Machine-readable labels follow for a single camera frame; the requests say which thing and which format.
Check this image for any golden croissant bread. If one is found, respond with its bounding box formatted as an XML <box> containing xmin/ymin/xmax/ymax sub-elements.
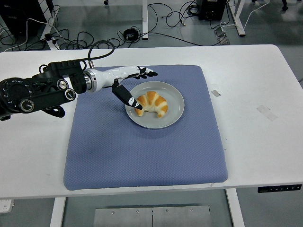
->
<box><xmin>134</xmin><ymin>90</ymin><xmax>169</xmax><ymax>118</ymax></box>

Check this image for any grey foot pedal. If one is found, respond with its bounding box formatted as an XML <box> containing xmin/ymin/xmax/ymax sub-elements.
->
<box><xmin>214</xmin><ymin>26</ymin><xmax>231</xmax><ymax>46</ymax></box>

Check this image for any round grey plate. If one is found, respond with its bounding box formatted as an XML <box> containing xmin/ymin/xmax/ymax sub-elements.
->
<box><xmin>125</xmin><ymin>81</ymin><xmax>185</xmax><ymax>130</ymax></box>

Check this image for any blue quilted mat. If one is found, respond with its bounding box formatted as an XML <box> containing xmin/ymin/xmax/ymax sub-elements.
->
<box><xmin>63</xmin><ymin>65</ymin><xmax>229</xmax><ymax>191</ymax></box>

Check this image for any black computer case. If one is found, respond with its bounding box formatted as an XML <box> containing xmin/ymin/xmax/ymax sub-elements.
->
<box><xmin>198</xmin><ymin>0</ymin><xmax>227</xmax><ymax>21</ymax></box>

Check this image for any large black box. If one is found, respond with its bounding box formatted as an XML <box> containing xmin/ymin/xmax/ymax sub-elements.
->
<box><xmin>0</xmin><ymin>0</ymin><xmax>47</xmax><ymax>36</ymax></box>

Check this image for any coiled black cable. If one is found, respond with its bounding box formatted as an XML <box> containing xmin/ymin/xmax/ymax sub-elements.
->
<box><xmin>123</xmin><ymin>28</ymin><xmax>141</xmax><ymax>41</ymax></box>

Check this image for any grey metal plate with screws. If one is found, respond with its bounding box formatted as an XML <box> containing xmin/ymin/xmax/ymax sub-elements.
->
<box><xmin>93</xmin><ymin>205</ymin><xmax>211</xmax><ymax>227</ymax></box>

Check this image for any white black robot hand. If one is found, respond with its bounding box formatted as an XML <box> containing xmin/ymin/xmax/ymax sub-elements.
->
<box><xmin>91</xmin><ymin>65</ymin><xmax>158</xmax><ymax>110</ymax></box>

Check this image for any large clear tape piece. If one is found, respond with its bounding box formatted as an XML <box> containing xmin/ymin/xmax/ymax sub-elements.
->
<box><xmin>256</xmin><ymin>105</ymin><xmax>278</xmax><ymax>122</ymax></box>

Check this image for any black table control panel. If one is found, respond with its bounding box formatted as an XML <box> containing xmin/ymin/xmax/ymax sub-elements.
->
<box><xmin>257</xmin><ymin>183</ymin><xmax>303</xmax><ymax>193</ymax></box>

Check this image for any long black floor cable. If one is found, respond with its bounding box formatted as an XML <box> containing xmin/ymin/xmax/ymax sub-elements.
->
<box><xmin>141</xmin><ymin>32</ymin><xmax>204</xmax><ymax>47</ymax></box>

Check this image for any white table leg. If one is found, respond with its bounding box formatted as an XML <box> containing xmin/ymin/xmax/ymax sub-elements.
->
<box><xmin>49</xmin><ymin>197</ymin><xmax>67</xmax><ymax>227</ymax></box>
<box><xmin>225</xmin><ymin>188</ymin><xmax>246</xmax><ymax>227</ymax></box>

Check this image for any white power strip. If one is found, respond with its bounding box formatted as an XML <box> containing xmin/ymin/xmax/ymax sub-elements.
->
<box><xmin>0</xmin><ymin>199</ymin><xmax>14</xmax><ymax>214</ymax></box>

